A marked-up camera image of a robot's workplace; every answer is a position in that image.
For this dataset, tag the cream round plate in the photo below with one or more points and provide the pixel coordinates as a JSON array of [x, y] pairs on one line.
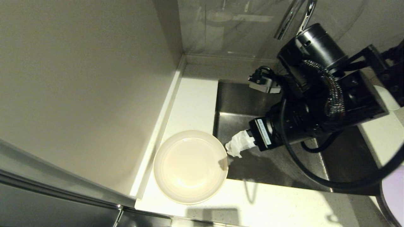
[[189, 167]]

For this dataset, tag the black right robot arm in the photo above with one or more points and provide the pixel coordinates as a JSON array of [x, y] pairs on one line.
[[318, 41]]

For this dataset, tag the white round bowl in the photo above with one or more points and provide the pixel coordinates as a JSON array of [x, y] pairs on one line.
[[389, 99]]

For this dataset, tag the stainless steel sink basin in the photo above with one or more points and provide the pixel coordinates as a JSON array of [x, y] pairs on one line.
[[240, 101]]

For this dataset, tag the counter base cabinet front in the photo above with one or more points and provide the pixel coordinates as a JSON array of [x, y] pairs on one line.
[[142, 220]]

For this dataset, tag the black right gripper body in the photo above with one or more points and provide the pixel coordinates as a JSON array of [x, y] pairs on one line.
[[284, 129]]

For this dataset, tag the grey tall cabinet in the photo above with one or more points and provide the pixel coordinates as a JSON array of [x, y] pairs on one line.
[[79, 78]]

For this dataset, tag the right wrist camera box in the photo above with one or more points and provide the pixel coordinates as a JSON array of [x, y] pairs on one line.
[[263, 83]]

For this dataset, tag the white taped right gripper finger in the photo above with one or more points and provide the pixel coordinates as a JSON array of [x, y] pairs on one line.
[[233, 149], [244, 140]]

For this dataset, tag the chrome gooseneck faucet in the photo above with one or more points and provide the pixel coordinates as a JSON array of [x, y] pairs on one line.
[[285, 22]]

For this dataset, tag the purple round plate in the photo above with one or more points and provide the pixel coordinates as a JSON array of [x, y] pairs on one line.
[[396, 195]]

